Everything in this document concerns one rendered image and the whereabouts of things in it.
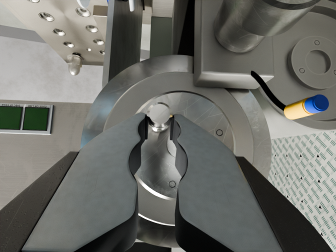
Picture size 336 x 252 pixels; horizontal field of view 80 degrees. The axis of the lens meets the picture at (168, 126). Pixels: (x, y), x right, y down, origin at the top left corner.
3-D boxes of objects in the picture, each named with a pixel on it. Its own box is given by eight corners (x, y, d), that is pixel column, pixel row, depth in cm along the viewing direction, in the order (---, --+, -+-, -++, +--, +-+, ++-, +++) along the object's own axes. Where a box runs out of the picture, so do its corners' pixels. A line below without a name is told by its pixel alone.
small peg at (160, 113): (161, 132, 11) (141, 115, 11) (160, 136, 13) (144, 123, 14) (178, 112, 11) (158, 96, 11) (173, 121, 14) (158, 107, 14)
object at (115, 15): (122, -102, 19) (107, 86, 17) (141, 38, 42) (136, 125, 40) (116, -103, 19) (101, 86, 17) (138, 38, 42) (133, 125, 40)
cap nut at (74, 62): (80, 54, 48) (78, 72, 47) (85, 61, 52) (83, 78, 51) (64, 53, 48) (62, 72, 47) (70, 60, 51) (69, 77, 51)
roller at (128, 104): (253, 76, 16) (255, 228, 15) (194, 123, 42) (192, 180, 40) (107, 66, 16) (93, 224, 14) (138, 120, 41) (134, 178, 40)
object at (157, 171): (184, 227, 13) (101, 145, 13) (180, 217, 15) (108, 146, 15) (258, 142, 14) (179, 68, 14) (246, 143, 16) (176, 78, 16)
